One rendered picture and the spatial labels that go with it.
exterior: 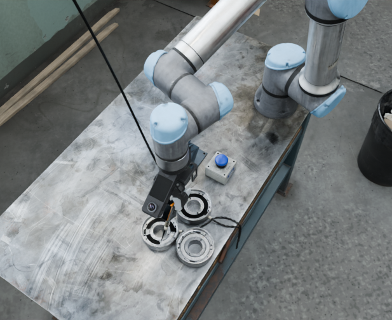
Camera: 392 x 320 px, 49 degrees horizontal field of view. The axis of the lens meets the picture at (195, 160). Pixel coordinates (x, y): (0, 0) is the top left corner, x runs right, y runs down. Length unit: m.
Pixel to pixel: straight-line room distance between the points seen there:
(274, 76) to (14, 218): 0.88
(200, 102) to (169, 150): 0.12
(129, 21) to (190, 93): 2.27
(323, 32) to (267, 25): 2.03
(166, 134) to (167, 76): 0.17
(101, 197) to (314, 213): 1.23
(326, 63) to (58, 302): 0.93
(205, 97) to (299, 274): 1.34
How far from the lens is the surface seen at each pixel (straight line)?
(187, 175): 1.02
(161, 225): 1.24
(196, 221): 1.22
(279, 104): 1.45
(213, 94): 0.91
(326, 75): 1.23
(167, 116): 0.85
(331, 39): 1.12
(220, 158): 1.28
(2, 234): 1.36
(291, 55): 1.37
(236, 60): 1.66
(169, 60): 0.97
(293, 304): 2.05
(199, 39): 0.98
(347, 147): 2.51
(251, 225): 1.89
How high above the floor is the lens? 1.94
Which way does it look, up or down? 56 degrees down
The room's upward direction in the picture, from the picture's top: 1 degrees counter-clockwise
